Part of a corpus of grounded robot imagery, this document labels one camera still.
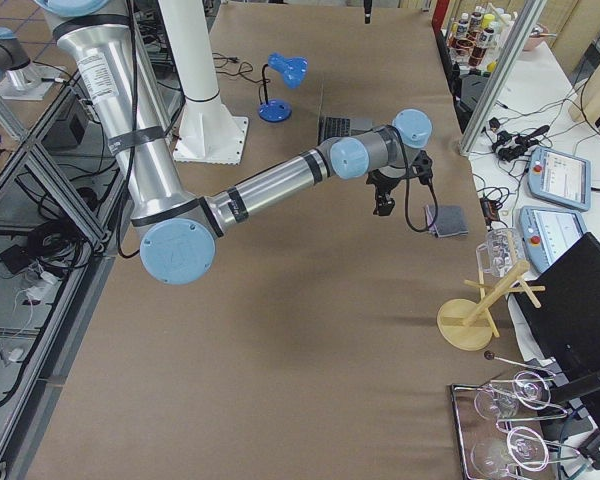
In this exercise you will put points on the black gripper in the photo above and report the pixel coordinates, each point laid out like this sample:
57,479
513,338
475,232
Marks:
384,185

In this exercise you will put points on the grey laptop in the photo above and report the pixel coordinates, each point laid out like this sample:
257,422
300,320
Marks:
335,127

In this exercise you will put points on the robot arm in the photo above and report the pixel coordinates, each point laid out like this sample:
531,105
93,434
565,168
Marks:
178,229

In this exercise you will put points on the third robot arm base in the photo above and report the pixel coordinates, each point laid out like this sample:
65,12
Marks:
20,78

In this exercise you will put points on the folded grey cloth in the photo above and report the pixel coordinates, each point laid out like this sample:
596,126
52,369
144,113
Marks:
445,220

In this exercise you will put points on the small black box device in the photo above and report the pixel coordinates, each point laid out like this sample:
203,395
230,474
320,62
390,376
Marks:
490,210

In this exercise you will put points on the clear glass mug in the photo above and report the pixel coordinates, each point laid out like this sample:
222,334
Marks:
500,251

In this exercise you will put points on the wooden mug tree stand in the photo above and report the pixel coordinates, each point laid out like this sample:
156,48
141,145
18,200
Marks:
469,325

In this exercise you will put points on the lower teach pendant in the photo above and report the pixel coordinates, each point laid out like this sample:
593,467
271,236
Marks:
548,233

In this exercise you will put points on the teach pendant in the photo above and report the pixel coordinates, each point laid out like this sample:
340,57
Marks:
548,233
560,178

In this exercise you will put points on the blue desk lamp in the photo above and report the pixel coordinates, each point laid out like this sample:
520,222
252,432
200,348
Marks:
292,71

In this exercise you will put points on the upper teach pendant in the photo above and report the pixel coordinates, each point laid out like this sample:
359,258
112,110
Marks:
560,178

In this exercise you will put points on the bottle rack with bottles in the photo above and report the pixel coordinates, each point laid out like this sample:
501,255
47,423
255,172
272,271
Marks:
475,33

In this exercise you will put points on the black monitor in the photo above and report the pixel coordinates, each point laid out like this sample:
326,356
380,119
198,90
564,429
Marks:
567,324

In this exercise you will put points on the upper wine glass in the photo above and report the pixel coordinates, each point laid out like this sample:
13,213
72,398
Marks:
502,399

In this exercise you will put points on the wine glass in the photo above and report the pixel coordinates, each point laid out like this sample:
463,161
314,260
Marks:
502,399
520,453

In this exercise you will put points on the lower wine glass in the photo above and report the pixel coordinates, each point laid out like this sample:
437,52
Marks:
520,453

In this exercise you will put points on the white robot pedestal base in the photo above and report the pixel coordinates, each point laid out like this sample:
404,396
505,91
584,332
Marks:
208,132

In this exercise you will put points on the aluminium frame post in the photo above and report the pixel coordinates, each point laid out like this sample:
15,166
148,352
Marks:
517,38

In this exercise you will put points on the metal wire glass rack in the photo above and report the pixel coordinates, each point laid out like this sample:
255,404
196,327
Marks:
471,428

